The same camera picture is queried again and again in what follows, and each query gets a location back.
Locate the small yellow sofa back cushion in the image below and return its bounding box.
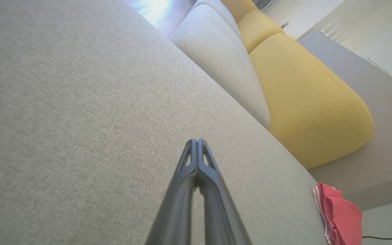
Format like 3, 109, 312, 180
220, 0, 259, 23

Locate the narrow grey sofa seat cushion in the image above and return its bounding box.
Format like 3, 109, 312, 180
194, 0, 242, 39

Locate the large grey sofa chaise cushion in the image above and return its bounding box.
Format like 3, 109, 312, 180
0, 0, 329, 245

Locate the wide grey sofa seat cushion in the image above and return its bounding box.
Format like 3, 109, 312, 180
170, 3, 271, 130

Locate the large yellow sofa back cushion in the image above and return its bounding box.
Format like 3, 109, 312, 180
249, 33, 375, 170

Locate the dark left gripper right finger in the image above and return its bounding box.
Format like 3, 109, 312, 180
197, 139, 253, 245

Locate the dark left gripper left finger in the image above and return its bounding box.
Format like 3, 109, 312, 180
145, 139, 198, 245

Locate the white wall rack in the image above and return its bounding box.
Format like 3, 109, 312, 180
320, 17, 348, 43

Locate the grey sofa backrest panel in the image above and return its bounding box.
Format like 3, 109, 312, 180
298, 31, 392, 211

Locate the medium yellow sofa back cushion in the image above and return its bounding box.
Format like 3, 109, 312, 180
238, 10, 287, 54

